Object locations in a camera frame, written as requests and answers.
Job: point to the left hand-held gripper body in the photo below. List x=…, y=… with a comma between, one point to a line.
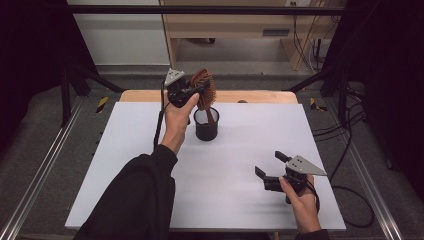
x=178, y=91

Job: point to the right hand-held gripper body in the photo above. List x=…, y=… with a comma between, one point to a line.
x=301, y=165

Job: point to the brown wooden hairbrush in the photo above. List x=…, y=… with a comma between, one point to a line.
x=208, y=98

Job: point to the black mesh cup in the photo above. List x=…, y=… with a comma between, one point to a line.
x=206, y=133

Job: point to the person's left hand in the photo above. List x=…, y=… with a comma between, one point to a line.
x=176, y=123

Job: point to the person's right hand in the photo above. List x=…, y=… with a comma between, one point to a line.
x=305, y=210

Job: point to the white board sheet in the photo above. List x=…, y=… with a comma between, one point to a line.
x=240, y=186

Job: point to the wooden table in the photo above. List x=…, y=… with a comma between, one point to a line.
x=260, y=96

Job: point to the yellow black tape marker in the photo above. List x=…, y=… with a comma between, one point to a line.
x=102, y=104
x=315, y=105

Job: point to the light wooden desk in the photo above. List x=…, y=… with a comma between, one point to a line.
x=226, y=25

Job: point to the white cabinet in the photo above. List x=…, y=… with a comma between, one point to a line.
x=123, y=36

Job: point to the black curtain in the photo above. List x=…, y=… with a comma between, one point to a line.
x=30, y=60
x=390, y=83

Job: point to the aluminium rail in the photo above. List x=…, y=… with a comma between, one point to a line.
x=43, y=166
x=370, y=180

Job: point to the black horizontal frame bar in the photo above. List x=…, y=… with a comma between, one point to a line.
x=200, y=9

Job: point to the black metal frame stand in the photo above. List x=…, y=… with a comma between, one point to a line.
x=65, y=96
x=342, y=93

